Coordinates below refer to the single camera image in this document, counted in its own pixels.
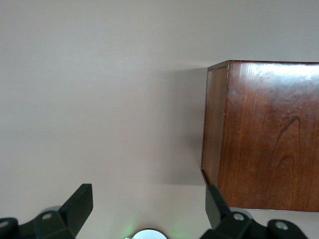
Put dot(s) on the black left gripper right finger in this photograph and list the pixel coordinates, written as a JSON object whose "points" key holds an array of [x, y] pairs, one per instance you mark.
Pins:
{"points": [[216, 209]]}

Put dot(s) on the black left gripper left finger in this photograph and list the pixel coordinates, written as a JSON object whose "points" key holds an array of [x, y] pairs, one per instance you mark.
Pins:
{"points": [[74, 206]]}

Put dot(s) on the dark brown wooden cabinet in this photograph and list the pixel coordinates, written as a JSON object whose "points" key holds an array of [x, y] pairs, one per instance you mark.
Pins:
{"points": [[261, 137]]}

